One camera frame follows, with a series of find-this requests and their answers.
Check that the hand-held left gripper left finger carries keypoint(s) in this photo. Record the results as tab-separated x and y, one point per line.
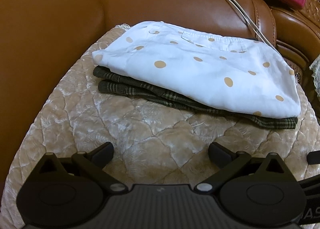
103	155

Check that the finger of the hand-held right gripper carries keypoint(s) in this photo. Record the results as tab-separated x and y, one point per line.
314	158

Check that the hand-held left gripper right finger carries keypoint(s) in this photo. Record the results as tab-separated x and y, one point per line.
220	155

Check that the white polka dot shirt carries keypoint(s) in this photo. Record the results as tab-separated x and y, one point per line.
200	74

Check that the beige quilted seat cushion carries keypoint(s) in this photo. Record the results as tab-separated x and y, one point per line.
125	124

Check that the dark plaid folded garment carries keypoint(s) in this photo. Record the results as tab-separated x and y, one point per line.
120	89

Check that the cream lace cloth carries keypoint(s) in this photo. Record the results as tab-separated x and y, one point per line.
316	69

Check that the brown leather chair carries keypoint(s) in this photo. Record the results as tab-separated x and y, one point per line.
295	26
50	31

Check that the gold patterned cushion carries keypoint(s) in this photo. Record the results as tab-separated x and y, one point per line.
312	1

